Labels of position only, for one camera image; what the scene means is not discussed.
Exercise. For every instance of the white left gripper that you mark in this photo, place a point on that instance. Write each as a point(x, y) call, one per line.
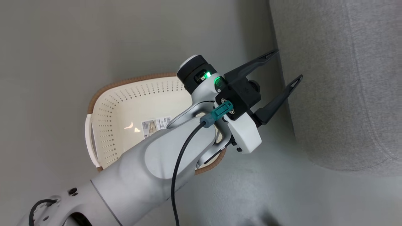
point(246, 135)

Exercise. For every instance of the white and grey left robot arm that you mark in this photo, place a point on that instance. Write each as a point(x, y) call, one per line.
point(141, 175)

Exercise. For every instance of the cream perforated plastic laundry basket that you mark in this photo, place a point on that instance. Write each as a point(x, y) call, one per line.
point(125, 103)

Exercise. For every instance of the grey fabric sofa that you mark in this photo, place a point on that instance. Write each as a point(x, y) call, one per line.
point(339, 78)

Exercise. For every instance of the white paper label sticker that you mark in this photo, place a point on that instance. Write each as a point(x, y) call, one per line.
point(154, 125)

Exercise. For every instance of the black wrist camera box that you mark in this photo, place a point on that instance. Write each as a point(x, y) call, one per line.
point(241, 97)

